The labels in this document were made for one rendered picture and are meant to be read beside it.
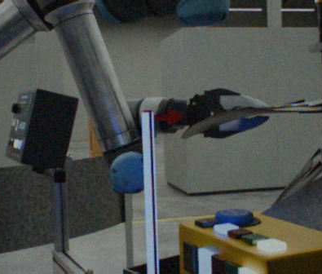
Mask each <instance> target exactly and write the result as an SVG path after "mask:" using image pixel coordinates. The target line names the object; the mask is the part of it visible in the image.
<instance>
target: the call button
mask: <svg viewBox="0 0 322 274"><path fill-rule="evenodd" d="M215 212H217V213H215V220H217V223H221V224H228V223H229V224H248V223H252V222H253V221H254V214H253V212H251V211H249V210H241V209H239V208H237V209H233V210H220V211H215Z"/></svg>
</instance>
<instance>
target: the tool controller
mask: <svg viewBox="0 0 322 274"><path fill-rule="evenodd" d="M78 102H79V98H78V97H73V96H71V95H65V94H62V93H58V92H55V91H49V90H44V89H42V88H35V89H32V90H28V91H22V92H20V93H19V94H18V100H17V102H16V103H14V104H13V105H12V108H11V112H12V113H15V115H14V117H13V122H12V125H11V132H10V134H9V139H10V138H13V139H14V138H16V139H20V140H21V139H22V140H23V144H22V149H21V150H19V149H18V148H17V149H16V148H13V147H9V144H8V142H7V150H6V157H9V158H10V159H12V160H13V161H17V162H18V163H20V164H22V165H27V166H32V169H31V170H32V171H35V172H36V173H37V174H42V173H43V168H46V169H52V168H54V169H55V168H61V169H64V165H65V163H66V162H67V161H68V162H71V161H72V158H73V155H72V154H70V153H68V147H69V145H70V139H71V137H72V131H73V124H74V121H75V118H76V113H77V108H78ZM18 116H20V123H19V125H18V131H17V133H16V135H15V134H14V132H15V124H16V119H17V117H18ZM8 141H9V140H8Z"/></svg>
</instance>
